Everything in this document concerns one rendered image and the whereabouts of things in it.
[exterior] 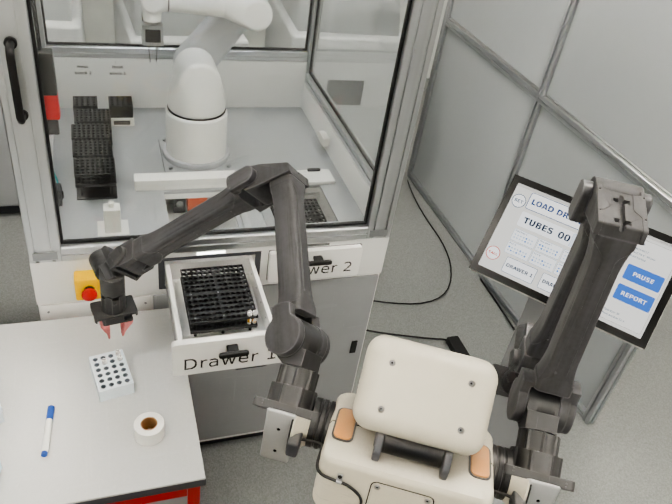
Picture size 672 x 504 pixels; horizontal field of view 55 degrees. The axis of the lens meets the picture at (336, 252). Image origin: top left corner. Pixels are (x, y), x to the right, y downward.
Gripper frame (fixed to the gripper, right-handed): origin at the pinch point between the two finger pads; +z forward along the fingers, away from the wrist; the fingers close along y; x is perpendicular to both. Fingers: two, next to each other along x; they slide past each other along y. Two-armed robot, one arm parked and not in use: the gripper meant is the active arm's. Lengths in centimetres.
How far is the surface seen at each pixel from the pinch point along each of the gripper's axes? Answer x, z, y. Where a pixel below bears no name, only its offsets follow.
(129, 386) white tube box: 11.5, 7.6, -0.4
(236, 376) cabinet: -14, 46, -41
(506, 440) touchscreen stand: 36, 58, -124
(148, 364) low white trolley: 3.3, 10.5, -7.2
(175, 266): -19.4, -2.0, -21.0
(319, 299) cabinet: -10, 14, -65
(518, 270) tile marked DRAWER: 25, -15, -108
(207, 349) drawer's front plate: 16.0, -3.9, -18.6
